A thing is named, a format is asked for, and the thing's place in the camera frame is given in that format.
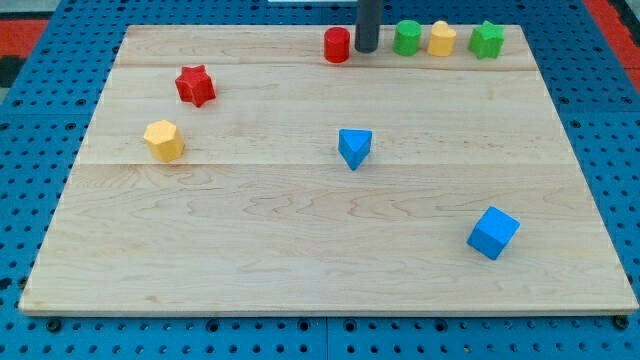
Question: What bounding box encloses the red cylinder block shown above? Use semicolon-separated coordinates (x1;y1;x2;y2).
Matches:
324;27;351;63

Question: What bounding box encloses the yellow hexagon block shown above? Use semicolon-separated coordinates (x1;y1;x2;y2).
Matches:
143;120;185;162

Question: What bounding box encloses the blue triangle block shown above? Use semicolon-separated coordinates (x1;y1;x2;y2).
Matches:
338;129;373;171

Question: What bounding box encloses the light wooden board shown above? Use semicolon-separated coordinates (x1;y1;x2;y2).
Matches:
19;25;638;317

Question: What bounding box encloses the red star block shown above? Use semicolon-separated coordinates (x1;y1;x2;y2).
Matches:
175;64;216;107

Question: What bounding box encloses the green cylinder block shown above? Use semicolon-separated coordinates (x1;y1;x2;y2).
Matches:
393;20;422;56

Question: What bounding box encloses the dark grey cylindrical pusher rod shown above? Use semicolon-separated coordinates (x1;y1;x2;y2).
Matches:
355;0;383;53

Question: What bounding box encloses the blue cube block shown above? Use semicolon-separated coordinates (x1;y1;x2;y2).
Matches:
467;206;520;260

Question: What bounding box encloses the yellow heart block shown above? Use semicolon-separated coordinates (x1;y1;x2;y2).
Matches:
427;20;457;57

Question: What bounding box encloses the green star block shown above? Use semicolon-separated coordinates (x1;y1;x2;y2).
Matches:
468;20;505;59

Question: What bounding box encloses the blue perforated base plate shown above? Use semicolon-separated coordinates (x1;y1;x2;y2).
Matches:
1;1;639;359

